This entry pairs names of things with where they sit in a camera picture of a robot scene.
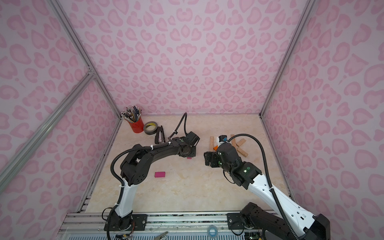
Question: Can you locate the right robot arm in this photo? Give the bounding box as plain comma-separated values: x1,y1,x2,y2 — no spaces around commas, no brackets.
204,143,331,240

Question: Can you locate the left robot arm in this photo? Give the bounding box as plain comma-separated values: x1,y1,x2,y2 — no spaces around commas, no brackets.
104,132,200,232

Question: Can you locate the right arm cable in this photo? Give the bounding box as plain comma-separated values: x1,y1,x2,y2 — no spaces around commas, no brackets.
227,133,301,240

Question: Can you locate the black stapler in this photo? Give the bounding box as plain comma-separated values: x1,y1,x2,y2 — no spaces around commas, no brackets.
155,126,166,145

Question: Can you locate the wooden block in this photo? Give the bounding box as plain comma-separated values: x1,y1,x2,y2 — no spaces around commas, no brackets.
231,134,238,149
237,148,249,157
236,139,246,147
209,136,215,152

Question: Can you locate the wooden block top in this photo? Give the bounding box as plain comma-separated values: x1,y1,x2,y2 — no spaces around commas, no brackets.
209,136,215,152

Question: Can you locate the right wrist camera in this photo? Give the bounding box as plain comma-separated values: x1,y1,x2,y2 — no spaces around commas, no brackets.
218,135,228,143

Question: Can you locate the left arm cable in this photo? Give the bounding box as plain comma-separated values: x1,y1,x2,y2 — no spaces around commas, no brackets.
167,112,189,140

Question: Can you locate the bundle of coloured pencils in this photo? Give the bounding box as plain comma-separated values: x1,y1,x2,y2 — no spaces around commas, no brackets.
121,106,142,123

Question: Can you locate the black tape roll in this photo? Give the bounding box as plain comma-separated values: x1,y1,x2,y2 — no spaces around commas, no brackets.
143,121,159,135

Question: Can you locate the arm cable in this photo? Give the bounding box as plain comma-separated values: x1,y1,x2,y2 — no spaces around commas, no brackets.
227,133,301,240
167,112,189,140

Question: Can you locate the red pencil cup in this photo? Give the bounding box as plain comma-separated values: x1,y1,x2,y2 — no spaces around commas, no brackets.
129,118,144,134

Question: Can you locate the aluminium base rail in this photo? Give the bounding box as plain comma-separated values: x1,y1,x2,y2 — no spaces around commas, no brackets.
59,210,263,240

